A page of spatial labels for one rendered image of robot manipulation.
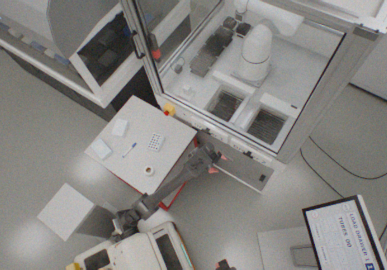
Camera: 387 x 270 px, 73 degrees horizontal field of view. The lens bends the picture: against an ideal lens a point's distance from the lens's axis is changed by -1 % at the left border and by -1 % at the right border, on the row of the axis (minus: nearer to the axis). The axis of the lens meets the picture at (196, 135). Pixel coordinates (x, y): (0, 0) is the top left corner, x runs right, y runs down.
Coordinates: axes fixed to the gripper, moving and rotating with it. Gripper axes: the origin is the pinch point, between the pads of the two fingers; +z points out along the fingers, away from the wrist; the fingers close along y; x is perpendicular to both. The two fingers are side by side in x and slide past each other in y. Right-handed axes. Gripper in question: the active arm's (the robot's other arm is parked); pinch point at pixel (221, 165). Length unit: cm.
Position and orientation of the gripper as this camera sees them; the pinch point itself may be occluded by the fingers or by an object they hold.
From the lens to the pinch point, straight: 169.1
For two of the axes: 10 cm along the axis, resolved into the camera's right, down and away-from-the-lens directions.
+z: 7.9, 4.2, 4.5
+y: -5.5, 8.1, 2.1
